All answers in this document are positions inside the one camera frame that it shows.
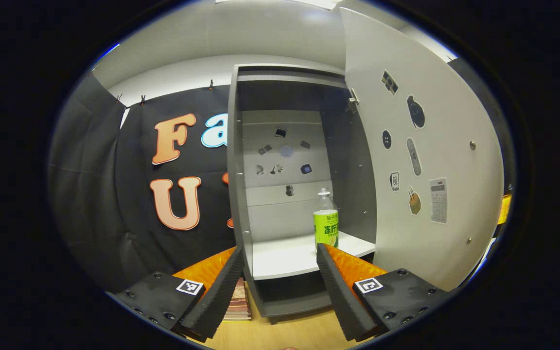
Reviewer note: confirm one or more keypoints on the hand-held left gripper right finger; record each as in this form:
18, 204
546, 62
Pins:
338, 296

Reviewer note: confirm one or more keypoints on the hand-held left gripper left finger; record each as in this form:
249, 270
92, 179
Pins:
221, 296

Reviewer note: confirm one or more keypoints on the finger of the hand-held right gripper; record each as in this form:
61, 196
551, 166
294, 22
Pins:
504, 209

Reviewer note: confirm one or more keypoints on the green label bottle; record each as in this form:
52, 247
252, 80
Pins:
326, 226

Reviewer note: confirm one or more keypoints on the beige cabinet door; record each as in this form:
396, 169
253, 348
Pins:
455, 146

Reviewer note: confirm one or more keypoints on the white cabinet shelf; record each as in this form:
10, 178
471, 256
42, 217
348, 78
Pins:
289, 255

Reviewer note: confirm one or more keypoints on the metal cabinet hinge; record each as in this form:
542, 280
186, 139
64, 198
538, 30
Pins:
353, 103

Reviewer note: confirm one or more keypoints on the stack of books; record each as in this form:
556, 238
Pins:
241, 304

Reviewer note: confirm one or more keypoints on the black backdrop cloth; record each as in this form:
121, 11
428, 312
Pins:
95, 194

